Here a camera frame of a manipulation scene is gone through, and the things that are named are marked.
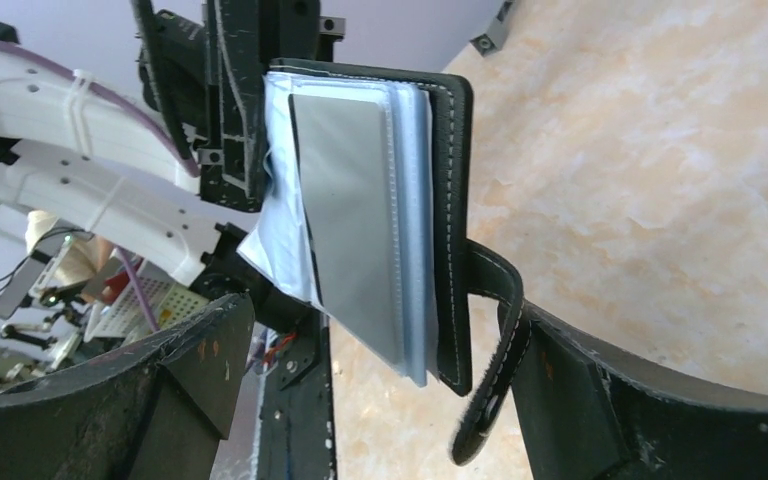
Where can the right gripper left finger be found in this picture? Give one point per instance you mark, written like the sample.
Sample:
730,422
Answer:
157,408

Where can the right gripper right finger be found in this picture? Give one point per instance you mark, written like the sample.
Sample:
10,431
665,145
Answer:
590,410

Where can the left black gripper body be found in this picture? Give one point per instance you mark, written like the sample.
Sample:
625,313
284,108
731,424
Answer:
183,43

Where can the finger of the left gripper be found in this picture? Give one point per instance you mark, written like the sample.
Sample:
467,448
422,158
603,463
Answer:
242,39
154,77

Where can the black leather card holder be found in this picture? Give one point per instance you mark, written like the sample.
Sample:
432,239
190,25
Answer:
364,220

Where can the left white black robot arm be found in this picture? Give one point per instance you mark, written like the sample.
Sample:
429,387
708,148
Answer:
60,132

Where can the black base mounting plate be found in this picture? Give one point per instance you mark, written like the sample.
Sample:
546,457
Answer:
296,431

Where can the small grey tool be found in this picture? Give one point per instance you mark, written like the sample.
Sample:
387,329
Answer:
492,37

